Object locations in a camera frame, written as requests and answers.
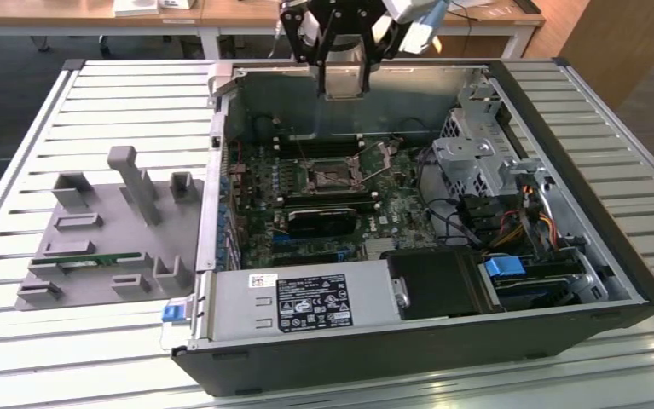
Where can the grey parts rack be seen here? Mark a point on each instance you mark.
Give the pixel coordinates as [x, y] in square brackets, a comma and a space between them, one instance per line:
[116, 238]

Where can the silver chipset heat sink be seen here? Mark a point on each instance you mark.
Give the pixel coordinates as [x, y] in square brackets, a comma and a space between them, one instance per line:
[382, 248]

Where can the blue case latch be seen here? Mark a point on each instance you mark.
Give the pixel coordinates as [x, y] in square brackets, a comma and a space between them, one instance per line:
[174, 312]

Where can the black graphics card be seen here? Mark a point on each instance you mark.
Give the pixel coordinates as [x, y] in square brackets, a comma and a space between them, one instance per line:
[321, 223]

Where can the hard disk in blue carrier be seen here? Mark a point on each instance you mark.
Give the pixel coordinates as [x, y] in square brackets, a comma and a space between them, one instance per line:
[502, 266]

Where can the black expansion slot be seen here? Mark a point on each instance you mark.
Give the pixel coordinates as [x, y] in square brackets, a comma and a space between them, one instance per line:
[333, 199]

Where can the wooden cabinet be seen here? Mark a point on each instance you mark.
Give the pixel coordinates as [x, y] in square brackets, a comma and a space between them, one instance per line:
[628, 47]

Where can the green RAM stick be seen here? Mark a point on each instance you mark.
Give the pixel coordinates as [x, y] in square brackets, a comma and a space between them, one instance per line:
[116, 257]

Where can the CPU socket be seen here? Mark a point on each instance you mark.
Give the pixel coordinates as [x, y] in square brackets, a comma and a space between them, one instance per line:
[331, 174]

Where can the white box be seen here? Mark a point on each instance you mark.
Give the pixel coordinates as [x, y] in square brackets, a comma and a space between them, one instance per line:
[136, 6]

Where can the metal drive cage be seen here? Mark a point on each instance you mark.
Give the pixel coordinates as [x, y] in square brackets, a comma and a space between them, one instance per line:
[469, 166]

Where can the thin metal locking lever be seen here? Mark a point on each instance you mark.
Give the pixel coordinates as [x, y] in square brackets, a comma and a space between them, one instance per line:
[377, 171]

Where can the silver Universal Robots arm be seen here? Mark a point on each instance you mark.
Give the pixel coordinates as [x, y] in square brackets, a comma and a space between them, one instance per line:
[418, 25]

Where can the black plastic shroud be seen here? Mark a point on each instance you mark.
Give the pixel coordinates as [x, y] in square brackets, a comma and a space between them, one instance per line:
[434, 285]

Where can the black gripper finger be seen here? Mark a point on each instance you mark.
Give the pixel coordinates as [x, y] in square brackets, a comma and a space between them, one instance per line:
[319, 76]
[367, 64]

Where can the black RAM slots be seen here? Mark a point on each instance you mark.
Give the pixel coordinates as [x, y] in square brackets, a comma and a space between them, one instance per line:
[321, 147]

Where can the black open PC case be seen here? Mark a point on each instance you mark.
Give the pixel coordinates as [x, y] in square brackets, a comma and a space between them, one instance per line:
[418, 362]

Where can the wooden desk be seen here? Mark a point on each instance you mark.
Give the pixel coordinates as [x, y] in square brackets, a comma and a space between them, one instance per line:
[202, 21]

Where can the green motherboard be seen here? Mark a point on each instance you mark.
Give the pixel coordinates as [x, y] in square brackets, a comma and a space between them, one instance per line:
[394, 221]

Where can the silver power supply with label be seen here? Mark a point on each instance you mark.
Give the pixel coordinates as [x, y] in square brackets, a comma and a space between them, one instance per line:
[230, 298]

